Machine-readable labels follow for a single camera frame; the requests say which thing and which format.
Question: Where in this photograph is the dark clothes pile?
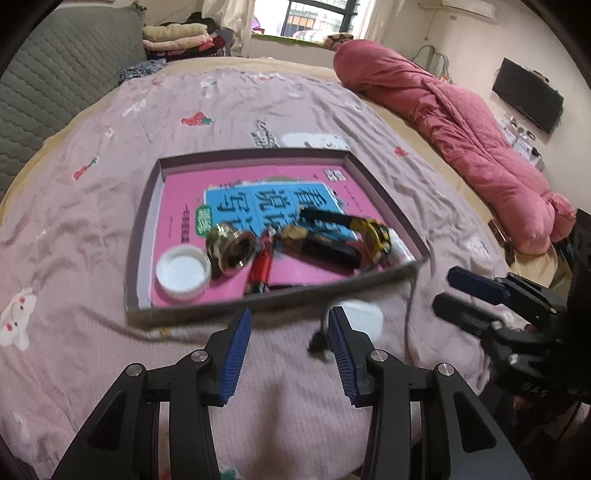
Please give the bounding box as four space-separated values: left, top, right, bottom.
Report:
157 11 241 59

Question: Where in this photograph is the white wall shelf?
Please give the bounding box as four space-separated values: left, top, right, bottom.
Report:
501 115 544 167

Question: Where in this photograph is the yellow and black tape measure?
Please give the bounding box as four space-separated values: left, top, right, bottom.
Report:
300 207 393 269

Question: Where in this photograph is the white air conditioner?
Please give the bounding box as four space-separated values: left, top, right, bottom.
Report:
440 0 500 20

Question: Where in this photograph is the pink book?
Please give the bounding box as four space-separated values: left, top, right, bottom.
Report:
150 162 414 308

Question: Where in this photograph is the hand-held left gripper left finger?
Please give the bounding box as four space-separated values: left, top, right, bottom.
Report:
51 306 254 480

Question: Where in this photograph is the purple printed bedsheet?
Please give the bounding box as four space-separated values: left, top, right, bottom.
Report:
0 69 523 479

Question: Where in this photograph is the white ribbed jar lid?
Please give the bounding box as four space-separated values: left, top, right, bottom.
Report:
155 244 212 299

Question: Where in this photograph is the person's dark clothing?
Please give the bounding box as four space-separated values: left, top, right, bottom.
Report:
485 397 591 480

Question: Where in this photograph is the black and gold bar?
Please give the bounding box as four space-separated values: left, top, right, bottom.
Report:
281 223 361 273

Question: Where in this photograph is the white curtain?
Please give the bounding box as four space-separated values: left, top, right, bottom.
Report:
216 0 257 56

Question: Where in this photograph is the shallow grey cardboard box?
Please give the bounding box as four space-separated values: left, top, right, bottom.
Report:
124 148 430 330

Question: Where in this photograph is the brass pipe fitting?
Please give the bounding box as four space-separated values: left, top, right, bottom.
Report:
205 223 257 278

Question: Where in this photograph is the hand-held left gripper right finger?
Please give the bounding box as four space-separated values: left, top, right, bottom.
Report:
326 306 532 480

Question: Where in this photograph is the pink quilted duvet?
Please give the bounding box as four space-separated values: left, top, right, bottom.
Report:
333 39 578 255

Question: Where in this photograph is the dark floral cloth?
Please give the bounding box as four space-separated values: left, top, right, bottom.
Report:
119 57 167 84

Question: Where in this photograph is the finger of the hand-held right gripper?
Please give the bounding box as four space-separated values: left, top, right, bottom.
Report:
446 266 561 315
432 292 532 352

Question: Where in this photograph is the window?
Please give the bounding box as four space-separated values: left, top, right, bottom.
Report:
279 0 361 40

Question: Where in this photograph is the black wall television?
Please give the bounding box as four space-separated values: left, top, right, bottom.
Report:
491 57 565 135

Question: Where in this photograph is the red and black pen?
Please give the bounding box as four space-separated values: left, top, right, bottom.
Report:
244 230 278 296

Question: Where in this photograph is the folded pastel clothes stack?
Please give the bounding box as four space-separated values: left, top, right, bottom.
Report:
141 21 211 52

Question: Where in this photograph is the white plastic case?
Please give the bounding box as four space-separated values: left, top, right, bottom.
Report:
339 299 384 347

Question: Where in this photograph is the wall cable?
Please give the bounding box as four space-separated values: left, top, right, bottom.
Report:
413 43 451 84

